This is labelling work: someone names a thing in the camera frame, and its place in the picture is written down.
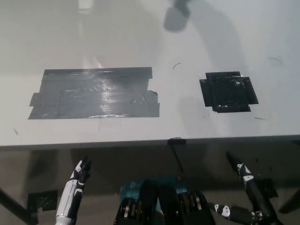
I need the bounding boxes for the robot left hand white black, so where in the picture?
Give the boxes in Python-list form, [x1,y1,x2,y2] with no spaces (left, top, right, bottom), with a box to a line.
[55,156,92,218]

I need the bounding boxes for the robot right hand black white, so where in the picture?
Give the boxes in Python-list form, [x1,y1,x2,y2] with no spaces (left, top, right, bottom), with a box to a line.
[213,151,285,225]

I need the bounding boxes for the teal box on robot torso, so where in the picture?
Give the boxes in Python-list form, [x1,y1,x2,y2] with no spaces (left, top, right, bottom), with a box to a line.
[120,173,188,208]

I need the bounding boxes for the robot torso black blocks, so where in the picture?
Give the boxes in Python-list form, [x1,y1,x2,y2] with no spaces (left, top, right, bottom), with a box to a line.
[113,179,216,225]

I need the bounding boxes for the black metal table leg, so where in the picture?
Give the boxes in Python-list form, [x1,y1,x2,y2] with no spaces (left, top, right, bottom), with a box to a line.
[0,187,38,225]

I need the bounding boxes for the small black tape square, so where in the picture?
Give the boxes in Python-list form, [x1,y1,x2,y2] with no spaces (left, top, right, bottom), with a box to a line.
[199,71,260,113]

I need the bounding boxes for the thin black cable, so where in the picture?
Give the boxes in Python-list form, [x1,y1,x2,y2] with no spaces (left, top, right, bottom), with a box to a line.
[170,143,184,174]

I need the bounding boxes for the large grey duct tape patch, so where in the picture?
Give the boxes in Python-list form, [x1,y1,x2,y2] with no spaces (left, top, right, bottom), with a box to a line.
[27,67,161,120]

